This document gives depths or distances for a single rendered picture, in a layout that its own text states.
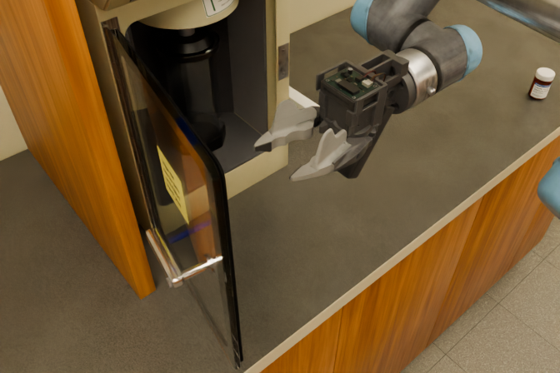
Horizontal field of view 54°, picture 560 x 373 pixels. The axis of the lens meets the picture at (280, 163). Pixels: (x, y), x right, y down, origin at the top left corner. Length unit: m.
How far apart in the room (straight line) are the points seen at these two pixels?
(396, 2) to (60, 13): 0.46
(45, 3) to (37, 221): 0.60
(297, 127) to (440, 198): 0.50
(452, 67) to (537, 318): 1.53
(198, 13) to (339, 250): 0.48
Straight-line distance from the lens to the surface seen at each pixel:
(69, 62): 0.64
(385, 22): 0.83
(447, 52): 0.78
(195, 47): 0.93
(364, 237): 1.02
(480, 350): 2.06
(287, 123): 0.68
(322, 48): 1.50
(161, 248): 0.67
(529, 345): 2.13
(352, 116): 0.65
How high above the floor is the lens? 1.73
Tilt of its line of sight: 44 degrees down
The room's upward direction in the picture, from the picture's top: straight up
